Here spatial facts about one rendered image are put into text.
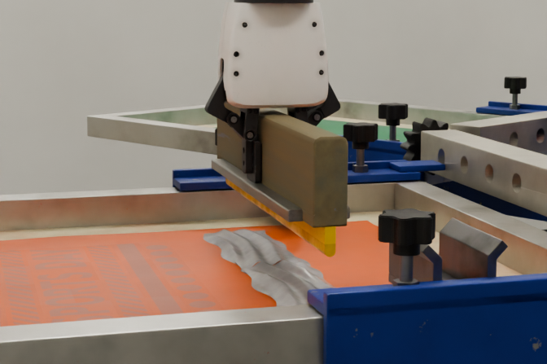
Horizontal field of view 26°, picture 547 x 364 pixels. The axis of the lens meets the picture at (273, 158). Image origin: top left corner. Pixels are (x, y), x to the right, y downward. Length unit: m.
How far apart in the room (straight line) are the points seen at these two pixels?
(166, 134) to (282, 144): 1.00
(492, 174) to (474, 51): 4.02
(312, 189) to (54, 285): 0.28
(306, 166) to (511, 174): 0.39
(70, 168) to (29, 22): 0.62
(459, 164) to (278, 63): 0.40
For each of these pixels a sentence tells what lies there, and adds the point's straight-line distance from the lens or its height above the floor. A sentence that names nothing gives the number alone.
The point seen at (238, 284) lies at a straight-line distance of 1.10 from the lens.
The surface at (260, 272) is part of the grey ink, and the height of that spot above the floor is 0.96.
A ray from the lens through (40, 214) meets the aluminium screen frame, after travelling 1.37.
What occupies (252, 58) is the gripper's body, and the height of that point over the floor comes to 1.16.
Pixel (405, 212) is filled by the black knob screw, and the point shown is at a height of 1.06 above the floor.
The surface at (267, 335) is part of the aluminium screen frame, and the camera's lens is 0.86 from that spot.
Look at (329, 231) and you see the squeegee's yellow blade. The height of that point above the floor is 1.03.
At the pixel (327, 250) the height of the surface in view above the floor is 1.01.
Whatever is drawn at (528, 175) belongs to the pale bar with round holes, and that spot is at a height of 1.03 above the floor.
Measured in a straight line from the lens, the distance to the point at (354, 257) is 1.21.
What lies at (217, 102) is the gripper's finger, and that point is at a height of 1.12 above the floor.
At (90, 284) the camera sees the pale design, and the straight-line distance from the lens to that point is 1.11.
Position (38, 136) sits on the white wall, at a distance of 4.93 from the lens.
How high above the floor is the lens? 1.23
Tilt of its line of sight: 8 degrees down
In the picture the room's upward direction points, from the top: straight up
